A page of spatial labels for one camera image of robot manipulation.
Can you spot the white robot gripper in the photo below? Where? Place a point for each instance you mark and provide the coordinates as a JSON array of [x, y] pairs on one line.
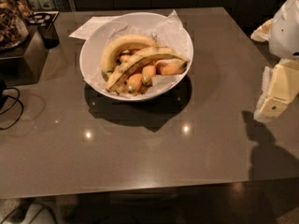
[[286, 32]]

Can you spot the long spotted banana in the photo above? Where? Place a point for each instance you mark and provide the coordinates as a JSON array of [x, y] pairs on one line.
[[139, 60]]

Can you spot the small orange banana right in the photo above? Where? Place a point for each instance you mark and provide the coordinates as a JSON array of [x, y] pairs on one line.
[[169, 69]]

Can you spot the white ceramic bowl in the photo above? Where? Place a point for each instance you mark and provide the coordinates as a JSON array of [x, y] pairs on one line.
[[168, 30]]

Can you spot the small orange banana upper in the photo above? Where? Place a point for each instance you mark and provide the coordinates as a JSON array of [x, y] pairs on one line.
[[124, 57]]

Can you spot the large yellow banana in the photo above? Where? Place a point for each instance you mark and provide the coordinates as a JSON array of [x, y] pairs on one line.
[[117, 46]]

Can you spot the white paper sheet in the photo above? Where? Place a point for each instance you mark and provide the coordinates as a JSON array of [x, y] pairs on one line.
[[90, 26]]

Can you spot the black cup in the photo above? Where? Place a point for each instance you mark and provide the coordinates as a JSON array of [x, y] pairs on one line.
[[49, 35]]

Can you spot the patterned tray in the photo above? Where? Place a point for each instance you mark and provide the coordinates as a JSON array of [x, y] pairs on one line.
[[40, 18]]

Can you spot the dark box stand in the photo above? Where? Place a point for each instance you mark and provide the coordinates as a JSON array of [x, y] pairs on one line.
[[24, 64]]

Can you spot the glass jar with snacks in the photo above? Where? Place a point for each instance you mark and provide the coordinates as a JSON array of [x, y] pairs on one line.
[[13, 29]]

